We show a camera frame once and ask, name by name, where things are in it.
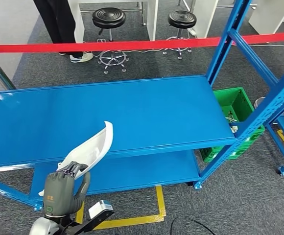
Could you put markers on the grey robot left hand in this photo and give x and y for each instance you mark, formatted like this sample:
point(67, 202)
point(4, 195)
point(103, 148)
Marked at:
point(58, 194)

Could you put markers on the white curved plastic part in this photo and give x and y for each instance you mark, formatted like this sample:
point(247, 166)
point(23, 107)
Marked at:
point(95, 149)

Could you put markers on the blue metal shelf rack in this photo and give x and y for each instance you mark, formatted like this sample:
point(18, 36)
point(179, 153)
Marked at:
point(132, 110)

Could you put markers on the yellow floor tape square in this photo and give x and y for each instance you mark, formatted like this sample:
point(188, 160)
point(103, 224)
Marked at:
point(132, 221)

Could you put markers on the person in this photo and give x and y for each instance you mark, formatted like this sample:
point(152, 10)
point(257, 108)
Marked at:
point(58, 19)

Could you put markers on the long red barrier belt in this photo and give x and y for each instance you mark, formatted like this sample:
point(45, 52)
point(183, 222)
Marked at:
point(132, 44)

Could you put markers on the black round stool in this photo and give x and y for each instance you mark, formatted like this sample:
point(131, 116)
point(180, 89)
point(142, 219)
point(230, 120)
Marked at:
point(109, 18)
point(182, 19)

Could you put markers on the white desk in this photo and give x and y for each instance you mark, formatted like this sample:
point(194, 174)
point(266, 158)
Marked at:
point(269, 14)
point(152, 19)
point(205, 16)

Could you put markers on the white power strip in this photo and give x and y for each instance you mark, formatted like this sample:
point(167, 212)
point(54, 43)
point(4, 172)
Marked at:
point(191, 31)

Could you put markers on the green plastic crate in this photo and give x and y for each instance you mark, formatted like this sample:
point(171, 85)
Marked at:
point(232, 100)

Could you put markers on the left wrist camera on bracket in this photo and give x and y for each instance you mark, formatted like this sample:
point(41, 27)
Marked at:
point(100, 211)

